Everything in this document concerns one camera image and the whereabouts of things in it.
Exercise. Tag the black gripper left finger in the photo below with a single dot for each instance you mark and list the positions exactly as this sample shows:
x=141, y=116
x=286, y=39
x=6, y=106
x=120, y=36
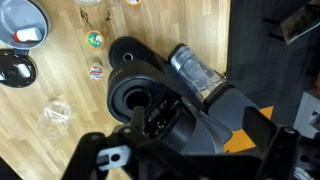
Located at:
x=86, y=150

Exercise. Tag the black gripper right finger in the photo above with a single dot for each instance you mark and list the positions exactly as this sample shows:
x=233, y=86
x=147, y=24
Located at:
x=260, y=128

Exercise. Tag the white pod with green lid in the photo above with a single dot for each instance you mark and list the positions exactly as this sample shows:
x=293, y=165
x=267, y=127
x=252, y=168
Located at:
x=95, y=40

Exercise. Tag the black pod coffee machine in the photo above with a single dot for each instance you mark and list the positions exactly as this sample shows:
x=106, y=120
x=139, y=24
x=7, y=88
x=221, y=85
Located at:
x=140, y=83

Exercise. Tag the white pod with red lid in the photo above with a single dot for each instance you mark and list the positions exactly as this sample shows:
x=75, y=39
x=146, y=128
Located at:
x=28, y=35

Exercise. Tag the gray cooking pot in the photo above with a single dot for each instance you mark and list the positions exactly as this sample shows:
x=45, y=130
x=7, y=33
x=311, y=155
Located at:
x=20, y=16

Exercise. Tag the clear drinking glass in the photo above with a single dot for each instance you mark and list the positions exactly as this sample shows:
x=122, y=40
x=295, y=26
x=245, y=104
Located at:
x=53, y=120

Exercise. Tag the small clear cup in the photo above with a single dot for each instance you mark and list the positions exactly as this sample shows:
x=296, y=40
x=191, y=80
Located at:
x=96, y=71

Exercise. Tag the clear water tank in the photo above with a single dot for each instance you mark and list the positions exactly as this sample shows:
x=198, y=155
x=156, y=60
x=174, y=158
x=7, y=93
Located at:
x=196, y=71

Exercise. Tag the clear glass dish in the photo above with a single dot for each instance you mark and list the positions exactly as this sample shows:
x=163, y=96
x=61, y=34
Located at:
x=87, y=1

